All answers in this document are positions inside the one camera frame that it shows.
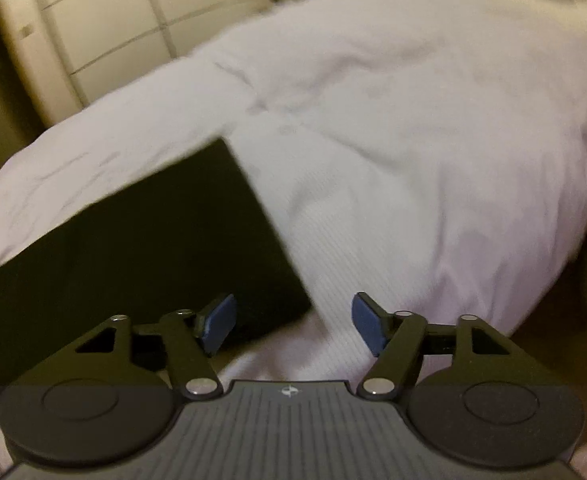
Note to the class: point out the white bed blanket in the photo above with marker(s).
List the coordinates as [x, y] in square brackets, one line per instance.
[398, 160]

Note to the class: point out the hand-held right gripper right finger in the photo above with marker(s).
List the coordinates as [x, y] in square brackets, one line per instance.
[368, 322]

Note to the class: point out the white wardrobe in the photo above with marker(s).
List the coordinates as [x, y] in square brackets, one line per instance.
[113, 25]

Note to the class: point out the black garment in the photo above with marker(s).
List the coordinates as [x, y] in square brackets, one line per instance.
[148, 245]

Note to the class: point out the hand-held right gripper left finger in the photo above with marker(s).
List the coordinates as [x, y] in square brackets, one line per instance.
[218, 322]

